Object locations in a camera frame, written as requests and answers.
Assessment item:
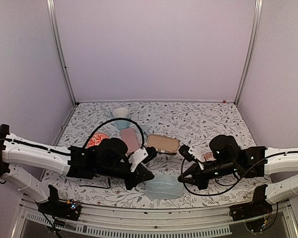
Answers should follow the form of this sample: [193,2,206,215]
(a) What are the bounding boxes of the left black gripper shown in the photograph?
[96,161,154,191]

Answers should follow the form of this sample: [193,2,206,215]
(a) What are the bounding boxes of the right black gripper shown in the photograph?
[178,160,237,191]

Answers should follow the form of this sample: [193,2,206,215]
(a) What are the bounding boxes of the light blue cleaning cloth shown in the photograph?
[145,175,184,200]

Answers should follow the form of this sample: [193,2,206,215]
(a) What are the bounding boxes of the brown plaid glasses case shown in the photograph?
[147,134,180,154]

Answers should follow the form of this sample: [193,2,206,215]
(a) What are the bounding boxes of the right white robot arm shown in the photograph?
[178,135,298,216]

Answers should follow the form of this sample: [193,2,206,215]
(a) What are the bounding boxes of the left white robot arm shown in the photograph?
[0,124,157,215]

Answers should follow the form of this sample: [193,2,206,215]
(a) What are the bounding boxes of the pink translucent sunglasses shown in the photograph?
[203,153,215,164]

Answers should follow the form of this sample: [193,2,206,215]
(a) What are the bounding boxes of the pink glasses case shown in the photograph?
[121,128,140,155]

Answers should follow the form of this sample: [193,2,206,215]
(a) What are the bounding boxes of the small blue cloth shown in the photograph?
[140,125,151,135]

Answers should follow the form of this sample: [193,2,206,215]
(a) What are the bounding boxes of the red patterned bowl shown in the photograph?
[86,133,109,148]

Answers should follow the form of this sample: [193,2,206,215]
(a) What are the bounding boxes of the light blue mug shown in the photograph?
[112,108,130,131]

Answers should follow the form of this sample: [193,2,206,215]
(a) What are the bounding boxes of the right black cable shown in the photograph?
[181,158,266,197]

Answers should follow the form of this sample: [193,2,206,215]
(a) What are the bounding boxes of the black cable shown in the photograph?
[83,118,146,149]
[181,158,266,197]

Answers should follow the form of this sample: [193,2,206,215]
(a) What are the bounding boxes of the black frame glasses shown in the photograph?
[79,177,111,189]

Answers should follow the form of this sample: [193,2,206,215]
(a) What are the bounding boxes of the front aluminium rail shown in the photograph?
[12,196,298,238]

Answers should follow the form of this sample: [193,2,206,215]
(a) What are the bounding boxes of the left black cable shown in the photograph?
[83,118,146,149]

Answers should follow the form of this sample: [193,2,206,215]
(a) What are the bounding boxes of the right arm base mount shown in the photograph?
[229,184,273,221]

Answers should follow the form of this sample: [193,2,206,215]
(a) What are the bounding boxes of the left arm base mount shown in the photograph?
[37,185,81,221]

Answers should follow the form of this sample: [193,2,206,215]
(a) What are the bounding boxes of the right aluminium frame post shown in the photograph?
[234,0,263,108]

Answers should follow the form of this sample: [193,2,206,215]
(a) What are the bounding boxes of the aluminium frame post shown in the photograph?
[46,0,76,106]
[234,0,263,108]

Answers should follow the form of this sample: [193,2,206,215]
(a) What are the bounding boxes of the left aluminium frame post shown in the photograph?
[46,0,76,106]

